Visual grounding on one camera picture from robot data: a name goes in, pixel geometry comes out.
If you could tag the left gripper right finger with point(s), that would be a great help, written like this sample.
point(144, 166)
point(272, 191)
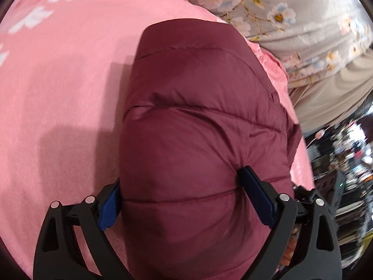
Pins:
point(278, 212)

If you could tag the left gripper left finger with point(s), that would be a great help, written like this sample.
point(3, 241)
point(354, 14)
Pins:
point(58, 255)

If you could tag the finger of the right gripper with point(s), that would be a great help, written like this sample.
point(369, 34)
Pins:
point(316, 254)

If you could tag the maroon puffer jacket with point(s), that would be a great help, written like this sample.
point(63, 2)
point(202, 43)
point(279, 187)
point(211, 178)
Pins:
point(200, 106)

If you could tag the person's left hand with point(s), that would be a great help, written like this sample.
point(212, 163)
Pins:
point(290, 249)

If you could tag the cluttered dark shelf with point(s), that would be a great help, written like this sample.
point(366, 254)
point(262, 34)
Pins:
point(341, 159)

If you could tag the beige cloth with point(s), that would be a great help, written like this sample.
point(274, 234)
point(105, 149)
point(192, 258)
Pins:
point(331, 100)

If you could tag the floral grey bedsheet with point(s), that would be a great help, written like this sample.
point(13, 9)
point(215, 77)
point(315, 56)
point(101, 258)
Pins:
point(314, 39)

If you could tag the pink fleece blanket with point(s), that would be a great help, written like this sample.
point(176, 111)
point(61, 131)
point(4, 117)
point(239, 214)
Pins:
point(65, 73)

